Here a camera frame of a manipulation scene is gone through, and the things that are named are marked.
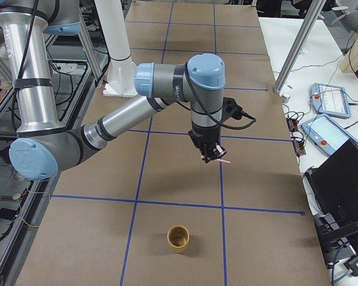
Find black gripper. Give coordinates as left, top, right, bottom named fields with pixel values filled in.
left=188, top=124, right=227, bottom=163

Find pink chopstick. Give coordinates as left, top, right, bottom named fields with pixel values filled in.
left=200, top=155, right=231, bottom=164

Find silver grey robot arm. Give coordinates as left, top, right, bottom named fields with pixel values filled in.
left=0, top=1, right=226, bottom=181

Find yellow wooden cup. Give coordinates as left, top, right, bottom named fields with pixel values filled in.
left=166, top=225, right=190, bottom=254

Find small metal cylinder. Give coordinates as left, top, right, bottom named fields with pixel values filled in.
left=281, top=93, right=291, bottom=104

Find blue teach pendant near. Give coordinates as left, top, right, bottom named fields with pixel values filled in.
left=301, top=114, right=358, bottom=156

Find blue teach pendant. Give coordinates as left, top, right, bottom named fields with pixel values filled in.
left=301, top=114, right=358, bottom=156
left=310, top=83, right=351, bottom=119

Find blue teach pendant far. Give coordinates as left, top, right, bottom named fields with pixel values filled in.
left=310, top=83, right=351, bottom=119

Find black monitor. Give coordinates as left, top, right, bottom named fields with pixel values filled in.
left=305, top=139, right=358, bottom=255

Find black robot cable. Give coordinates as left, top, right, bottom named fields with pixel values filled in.
left=183, top=64, right=257, bottom=130

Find white camera pole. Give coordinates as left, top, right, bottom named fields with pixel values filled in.
left=95, top=0, right=137, bottom=97

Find aluminium frame post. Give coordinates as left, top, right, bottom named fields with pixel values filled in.
left=273, top=0, right=326, bottom=94

